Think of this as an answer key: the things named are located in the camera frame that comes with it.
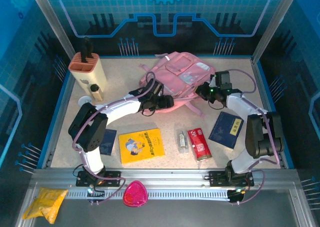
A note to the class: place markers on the aluminium frame post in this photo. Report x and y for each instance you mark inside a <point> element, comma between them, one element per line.
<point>54,24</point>
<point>273,24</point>

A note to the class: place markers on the beige knife block orange top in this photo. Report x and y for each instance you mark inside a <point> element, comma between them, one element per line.
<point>95,72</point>

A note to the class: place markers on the red tissue pack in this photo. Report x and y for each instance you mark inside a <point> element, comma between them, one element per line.
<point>200,144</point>

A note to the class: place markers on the yellow plastic bag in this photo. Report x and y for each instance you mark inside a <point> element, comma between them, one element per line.
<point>45,204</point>

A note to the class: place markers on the aluminium front rail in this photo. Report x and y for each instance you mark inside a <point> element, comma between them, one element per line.
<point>162,177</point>

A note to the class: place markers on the orange cup white inside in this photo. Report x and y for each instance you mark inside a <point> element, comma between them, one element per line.
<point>85,100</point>

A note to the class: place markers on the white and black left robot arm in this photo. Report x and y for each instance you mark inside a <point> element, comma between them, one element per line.
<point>117,109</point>

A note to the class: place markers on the small beige bottle black cap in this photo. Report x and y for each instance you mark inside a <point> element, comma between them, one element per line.
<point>97,94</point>

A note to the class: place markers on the aluminium side rail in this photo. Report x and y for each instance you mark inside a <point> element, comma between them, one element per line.
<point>260,87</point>
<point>53,147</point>

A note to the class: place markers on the pink rounded triangular pouch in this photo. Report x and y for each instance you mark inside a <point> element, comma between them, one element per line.
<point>135,194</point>

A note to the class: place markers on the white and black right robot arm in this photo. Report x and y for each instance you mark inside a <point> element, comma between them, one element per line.
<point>237,104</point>

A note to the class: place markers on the small dark blue booklet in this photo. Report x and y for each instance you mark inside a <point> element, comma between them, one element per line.
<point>110,142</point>

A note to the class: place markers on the blue book yellow label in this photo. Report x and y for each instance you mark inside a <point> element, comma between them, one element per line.
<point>225,129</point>

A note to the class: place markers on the pink backpack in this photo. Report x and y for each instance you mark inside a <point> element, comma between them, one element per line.
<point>185,69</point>

